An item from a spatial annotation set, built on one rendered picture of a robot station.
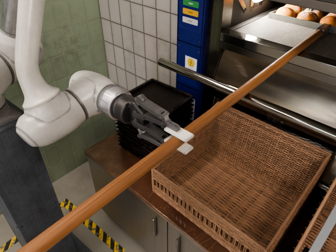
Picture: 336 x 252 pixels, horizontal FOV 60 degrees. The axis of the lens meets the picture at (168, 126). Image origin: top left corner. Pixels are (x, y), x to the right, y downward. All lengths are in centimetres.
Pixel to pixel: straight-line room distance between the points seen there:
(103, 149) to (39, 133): 84
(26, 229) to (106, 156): 49
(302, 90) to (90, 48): 132
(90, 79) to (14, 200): 71
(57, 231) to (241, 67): 106
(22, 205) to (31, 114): 69
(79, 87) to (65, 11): 107
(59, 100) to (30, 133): 11
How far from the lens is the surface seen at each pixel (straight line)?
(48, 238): 55
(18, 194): 138
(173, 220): 128
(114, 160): 154
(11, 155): 126
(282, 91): 130
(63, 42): 190
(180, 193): 121
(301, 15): 156
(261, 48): 128
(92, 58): 205
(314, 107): 127
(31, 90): 80
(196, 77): 100
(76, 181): 229
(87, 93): 83
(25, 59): 80
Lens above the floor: 164
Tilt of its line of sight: 38 degrees down
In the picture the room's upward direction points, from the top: straight up
